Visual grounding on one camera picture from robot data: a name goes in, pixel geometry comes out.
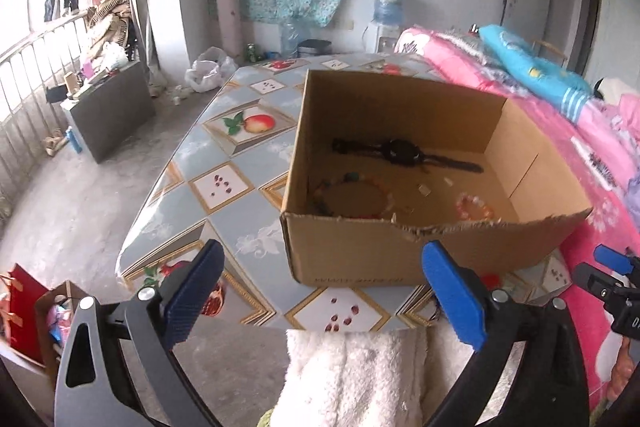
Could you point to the white plastic bag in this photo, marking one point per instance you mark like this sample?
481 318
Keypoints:
207 74

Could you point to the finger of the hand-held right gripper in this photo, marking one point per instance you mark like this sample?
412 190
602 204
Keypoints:
612 258
597 282

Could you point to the blue pillow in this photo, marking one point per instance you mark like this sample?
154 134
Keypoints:
535 67

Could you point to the blue water bottle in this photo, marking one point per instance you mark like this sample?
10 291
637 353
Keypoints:
389 4

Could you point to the grey cabinet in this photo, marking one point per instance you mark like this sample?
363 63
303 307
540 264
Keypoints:
115 107

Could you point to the black wristwatch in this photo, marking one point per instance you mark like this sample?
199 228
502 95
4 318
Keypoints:
400 152

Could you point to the beige sandals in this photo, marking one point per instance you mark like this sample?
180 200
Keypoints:
55 143

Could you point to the white fluffy robe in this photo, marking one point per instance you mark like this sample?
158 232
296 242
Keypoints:
350 377

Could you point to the open cardboard box with clutter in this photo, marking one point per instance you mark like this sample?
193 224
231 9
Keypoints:
45 342

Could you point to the pile of clutter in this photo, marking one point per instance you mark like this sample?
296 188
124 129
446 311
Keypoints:
107 37

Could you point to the person's right hand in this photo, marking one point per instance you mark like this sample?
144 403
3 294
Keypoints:
627 364

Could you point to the black bin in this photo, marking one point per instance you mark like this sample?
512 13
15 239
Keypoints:
315 48

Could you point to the rolled pink mat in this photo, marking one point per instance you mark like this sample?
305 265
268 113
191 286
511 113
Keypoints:
229 17

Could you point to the pile of pastel clothes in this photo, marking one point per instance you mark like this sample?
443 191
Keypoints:
625 107

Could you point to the clear water jug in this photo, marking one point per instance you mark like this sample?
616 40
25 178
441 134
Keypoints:
290 39

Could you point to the wooden chair frame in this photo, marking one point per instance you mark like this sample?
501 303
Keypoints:
550 47

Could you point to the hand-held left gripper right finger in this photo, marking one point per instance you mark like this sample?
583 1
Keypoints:
452 292

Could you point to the green can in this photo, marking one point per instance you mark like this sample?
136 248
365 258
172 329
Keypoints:
251 53

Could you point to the pink printed blanket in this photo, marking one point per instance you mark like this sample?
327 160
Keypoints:
565 142

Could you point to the red paper bag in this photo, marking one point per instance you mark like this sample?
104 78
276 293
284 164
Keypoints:
27 307

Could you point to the metal railing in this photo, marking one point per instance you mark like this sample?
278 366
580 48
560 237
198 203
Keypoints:
30 72

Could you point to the brown cardboard box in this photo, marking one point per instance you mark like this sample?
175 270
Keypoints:
360 252

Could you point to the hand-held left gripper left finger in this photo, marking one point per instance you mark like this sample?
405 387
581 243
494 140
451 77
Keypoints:
192 292

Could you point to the small blue bottle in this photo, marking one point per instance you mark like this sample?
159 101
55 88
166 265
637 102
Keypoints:
75 141

